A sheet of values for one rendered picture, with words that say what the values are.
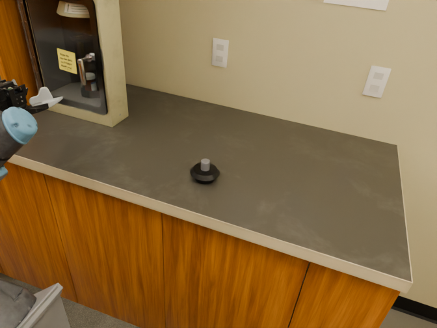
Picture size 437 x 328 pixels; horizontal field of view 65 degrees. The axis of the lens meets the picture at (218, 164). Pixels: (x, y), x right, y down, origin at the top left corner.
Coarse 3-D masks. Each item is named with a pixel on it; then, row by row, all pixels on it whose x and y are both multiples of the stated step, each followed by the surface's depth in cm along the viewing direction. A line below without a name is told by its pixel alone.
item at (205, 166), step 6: (204, 162) 104; (192, 168) 107; (198, 168) 107; (204, 168) 105; (210, 168) 107; (216, 168) 107; (192, 174) 105; (198, 174) 104; (204, 174) 104; (210, 174) 104; (216, 174) 105; (198, 180) 105; (204, 180) 104; (210, 180) 104
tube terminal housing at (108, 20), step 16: (96, 0) 106; (112, 0) 112; (96, 16) 109; (112, 16) 115; (112, 32) 117; (112, 48) 119; (112, 64) 121; (112, 80) 123; (112, 96) 126; (64, 112) 136; (80, 112) 133; (112, 112) 128
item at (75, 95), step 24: (24, 0) 115; (48, 0) 111; (72, 0) 108; (48, 24) 116; (72, 24) 112; (96, 24) 110; (48, 48) 121; (72, 48) 117; (96, 48) 114; (48, 72) 127; (96, 72) 119; (72, 96) 129; (96, 96) 124
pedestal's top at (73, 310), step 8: (16, 280) 74; (32, 288) 72; (64, 304) 70; (72, 304) 70; (80, 304) 70; (72, 312) 69; (80, 312) 69; (88, 312) 69; (96, 312) 69; (72, 320) 67; (80, 320) 67; (88, 320) 68; (96, 320) 68; (104, 320) 68; (112, 320) 68; (120, 320) 68
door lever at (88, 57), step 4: (88, 56) 116; (80, 60) 113; (84, 60) 114; (88, 60) 117; (80, 64) 113; (84, 64) 114; (80, 68) 114; (84, 68) 115; (80, 72) 115; (84, 72) 115; (80, 76) 116; (84, 76) 116; (84, 80) 116; (84, 84) 117
